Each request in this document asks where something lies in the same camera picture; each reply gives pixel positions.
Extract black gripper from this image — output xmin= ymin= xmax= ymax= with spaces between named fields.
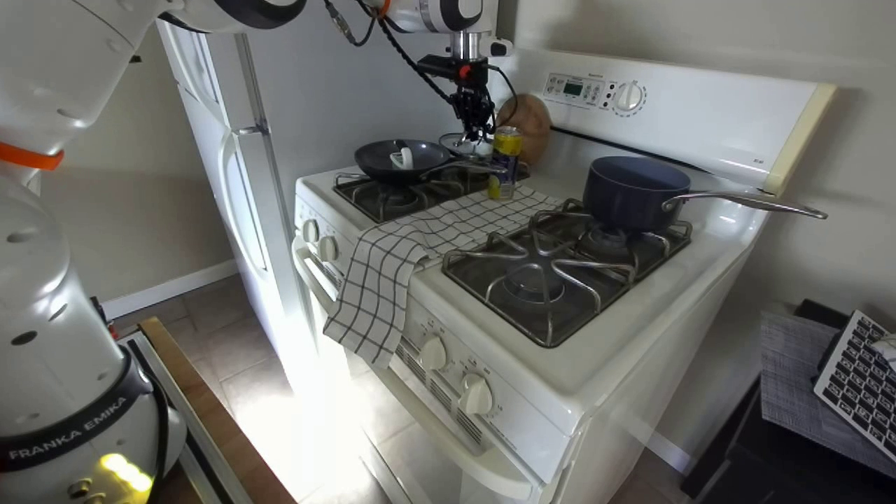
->
xmin=450 ymin=60 xmax=498 ymax=144

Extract dark blue pot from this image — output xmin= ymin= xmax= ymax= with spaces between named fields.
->
xmin=582 ymin=152 xmax=831 ymax=236

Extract white gas stove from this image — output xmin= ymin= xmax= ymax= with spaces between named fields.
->
xmin=289 ymin=42 xmax=836 ymax=504

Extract yellow green bottle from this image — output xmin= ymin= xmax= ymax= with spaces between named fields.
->
xmin=489 ymin=123 xmax=527 ymax=203

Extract round brown wooden board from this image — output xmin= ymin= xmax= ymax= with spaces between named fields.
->
xmin=496 ymin=92 xmax=555 ymax=175

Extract black frying pan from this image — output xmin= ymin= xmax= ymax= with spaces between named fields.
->
xmin=351 ymin=138 xmax=498 ymax=186

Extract small black burner grate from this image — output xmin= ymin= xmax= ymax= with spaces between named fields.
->
xmin=332 ymin=166 xmax=498 ymax=228

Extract white round oven dial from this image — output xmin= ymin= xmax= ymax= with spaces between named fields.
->
xmin=610 ymin=78 xmax=649 ymax=120

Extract large black burner grate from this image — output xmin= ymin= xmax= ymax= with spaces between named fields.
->
xmin=440 ymin=200 xmax=694 ymax=350

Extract white black checkered towel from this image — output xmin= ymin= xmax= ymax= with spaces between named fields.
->
xmin=321 ymin=182 xmax=563 ymax=369

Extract white refrigerator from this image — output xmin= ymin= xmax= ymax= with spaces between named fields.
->
xmin=150 ymin=18 xmax=502 ymax=396

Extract wooden robot table edge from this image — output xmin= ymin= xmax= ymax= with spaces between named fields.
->
xmin=136 ymin=315 xmax=297 ymax=504

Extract grey mat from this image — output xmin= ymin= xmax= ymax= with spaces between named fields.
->
xmin=757 ymin=312 xmax=896 ymax=480

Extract black side table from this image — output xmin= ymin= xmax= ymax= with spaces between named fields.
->
xmin=681 ymin=297 xmax=896 ymax=504

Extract white keyboard with dark keys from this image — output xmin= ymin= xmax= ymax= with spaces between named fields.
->
xmin=813 ymin=309 xmax=896 ymax=466

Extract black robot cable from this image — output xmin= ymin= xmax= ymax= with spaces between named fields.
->
xmin=320 ymin=0 xmax=460 ymax=106

